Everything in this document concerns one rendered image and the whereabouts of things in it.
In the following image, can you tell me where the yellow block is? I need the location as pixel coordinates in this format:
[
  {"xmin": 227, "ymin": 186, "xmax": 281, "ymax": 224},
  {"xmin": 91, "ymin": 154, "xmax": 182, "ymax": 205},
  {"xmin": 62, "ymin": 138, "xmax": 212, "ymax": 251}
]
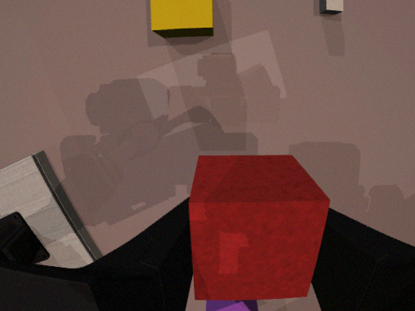
[{"xmin": 150, "ymin": 0, "xmax": 214, "ymax": 38}]

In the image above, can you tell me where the purple block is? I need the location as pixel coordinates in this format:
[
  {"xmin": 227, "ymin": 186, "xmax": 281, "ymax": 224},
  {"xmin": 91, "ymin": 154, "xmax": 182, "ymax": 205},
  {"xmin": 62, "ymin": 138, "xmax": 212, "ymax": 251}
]
[{"xmin": 205, "ymin": 300, "xmax": 259, "ymax": 311}]

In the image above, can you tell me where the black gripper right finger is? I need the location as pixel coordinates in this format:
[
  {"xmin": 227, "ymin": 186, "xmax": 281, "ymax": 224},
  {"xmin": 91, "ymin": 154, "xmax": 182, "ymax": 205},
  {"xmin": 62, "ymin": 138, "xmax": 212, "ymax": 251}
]
[{"xmin": 311, "ymin": 208, "xmax": 415, "ymax": 311}]

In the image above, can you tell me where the red block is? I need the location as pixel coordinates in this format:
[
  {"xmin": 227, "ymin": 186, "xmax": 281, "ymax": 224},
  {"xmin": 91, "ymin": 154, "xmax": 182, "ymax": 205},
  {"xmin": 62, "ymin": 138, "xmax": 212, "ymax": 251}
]
[{"xmin": 189, "ymin": 155, "xmax": 330, "ymax": 301}]

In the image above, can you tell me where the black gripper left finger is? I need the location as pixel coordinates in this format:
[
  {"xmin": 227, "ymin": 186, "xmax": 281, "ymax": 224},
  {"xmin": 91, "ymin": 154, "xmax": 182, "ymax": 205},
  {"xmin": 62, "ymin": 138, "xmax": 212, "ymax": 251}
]
[{"xmin": 0, "ymin": 197, "xmax": 194, "ymax": 311}]

